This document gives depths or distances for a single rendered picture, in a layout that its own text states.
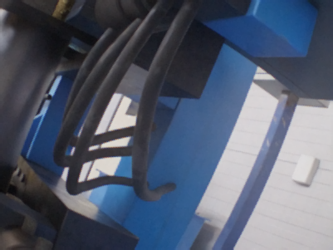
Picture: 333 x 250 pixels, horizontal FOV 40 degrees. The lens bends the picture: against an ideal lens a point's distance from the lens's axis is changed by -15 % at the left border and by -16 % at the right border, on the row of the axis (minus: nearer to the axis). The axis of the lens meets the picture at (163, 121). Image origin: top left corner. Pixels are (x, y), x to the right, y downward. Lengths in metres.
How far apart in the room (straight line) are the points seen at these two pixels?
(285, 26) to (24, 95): 0.64
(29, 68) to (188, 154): 0.42
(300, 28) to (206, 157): 0.65
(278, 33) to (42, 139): 0.98
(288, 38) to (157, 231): 0.71
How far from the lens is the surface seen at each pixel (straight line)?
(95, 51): 0.80
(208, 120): 1.21
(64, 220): 0.85
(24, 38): 1.07
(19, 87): 1.06
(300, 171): 3.10
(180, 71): 0.91
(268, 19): 0.60
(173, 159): 1.18
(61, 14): 1.03
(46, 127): 1.46
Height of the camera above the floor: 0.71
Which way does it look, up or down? 7 degrees up
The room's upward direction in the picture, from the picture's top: 25 degrees clockwise
